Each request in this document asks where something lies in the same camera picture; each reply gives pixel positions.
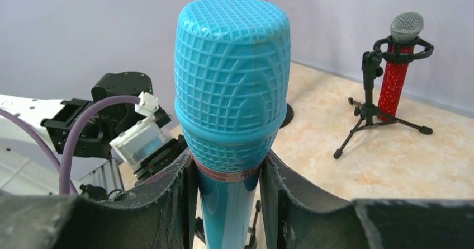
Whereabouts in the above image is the round base mic stand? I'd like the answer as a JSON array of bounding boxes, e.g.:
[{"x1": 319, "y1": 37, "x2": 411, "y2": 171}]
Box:
[{"x1": 280, "y1": 104, "x2": 294, "y2": 129}]

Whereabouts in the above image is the shock mount tripod stand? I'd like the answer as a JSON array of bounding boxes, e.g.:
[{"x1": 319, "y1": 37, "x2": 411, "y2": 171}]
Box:
[{"x1": 333, "y1": 36, "x2": 434, "y2": 159}]

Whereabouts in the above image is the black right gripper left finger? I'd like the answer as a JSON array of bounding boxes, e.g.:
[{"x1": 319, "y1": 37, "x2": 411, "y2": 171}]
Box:
[{"x1": 1, "y1": 151, "x2": 197, "y2": 248}]

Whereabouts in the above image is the red glitter microphone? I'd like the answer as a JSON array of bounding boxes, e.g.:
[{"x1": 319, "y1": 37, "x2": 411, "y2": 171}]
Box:
[{"x1": 378, "y1": 11, "x2": 424, "y2": 116}]

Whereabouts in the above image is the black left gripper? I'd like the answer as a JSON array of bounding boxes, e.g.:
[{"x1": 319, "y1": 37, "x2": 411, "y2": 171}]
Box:
[{"x1": 133, "y1": 106, "x2": 189, "y2": 187}]

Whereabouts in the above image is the blue microphone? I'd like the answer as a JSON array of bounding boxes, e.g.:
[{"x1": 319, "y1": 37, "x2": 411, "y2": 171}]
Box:
[{"x1": 174, "y1": 0, "x2": 291, "y2": 248}]

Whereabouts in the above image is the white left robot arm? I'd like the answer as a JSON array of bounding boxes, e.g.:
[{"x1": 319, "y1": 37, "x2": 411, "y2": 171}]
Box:
[{"x1": 1, "y1": 72, "x2": 187, "y2": 200}]

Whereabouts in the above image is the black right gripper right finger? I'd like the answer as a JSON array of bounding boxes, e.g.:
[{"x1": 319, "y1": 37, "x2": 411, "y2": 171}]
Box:
[{"x1": 260, "y1": 152, "x2": 473, "y2": 248}]

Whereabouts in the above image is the black tripod mic stand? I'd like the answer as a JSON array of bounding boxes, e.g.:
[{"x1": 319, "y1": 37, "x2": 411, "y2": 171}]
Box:
[{"x1": 195, "y1": 200, "x2": 262, "y2": 249}]

